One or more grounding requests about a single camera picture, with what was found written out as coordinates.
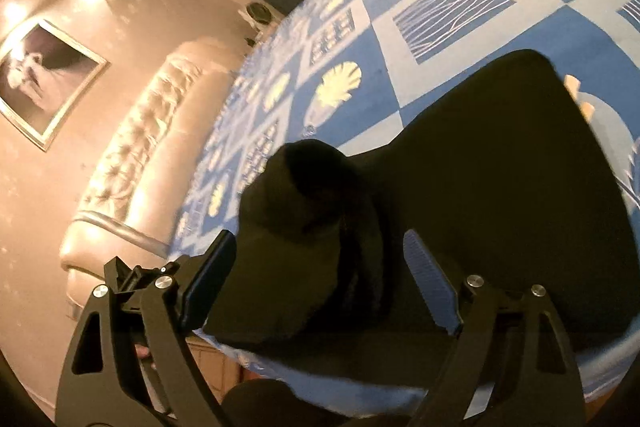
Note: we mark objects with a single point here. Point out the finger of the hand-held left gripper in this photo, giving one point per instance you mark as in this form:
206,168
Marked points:
125,277

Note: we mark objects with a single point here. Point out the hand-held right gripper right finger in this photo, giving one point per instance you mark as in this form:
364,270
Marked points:
430,277

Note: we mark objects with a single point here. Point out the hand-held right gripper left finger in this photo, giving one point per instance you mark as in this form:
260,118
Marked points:
210,277

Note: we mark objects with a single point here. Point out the black pants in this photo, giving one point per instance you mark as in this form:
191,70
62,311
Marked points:
475,182

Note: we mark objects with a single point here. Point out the person's left hand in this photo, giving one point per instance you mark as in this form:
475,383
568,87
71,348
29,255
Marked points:
144,353

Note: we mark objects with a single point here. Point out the cream tufted headboard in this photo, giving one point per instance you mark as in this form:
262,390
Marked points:
165,132

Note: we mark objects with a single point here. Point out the blue patterned bed sheet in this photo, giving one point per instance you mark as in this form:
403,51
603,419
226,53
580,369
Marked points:
450,32

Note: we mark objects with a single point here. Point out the small white desk fan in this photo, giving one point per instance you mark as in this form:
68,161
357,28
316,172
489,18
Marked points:
259,14

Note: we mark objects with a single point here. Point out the framed wall picture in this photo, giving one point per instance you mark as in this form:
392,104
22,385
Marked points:
45,77

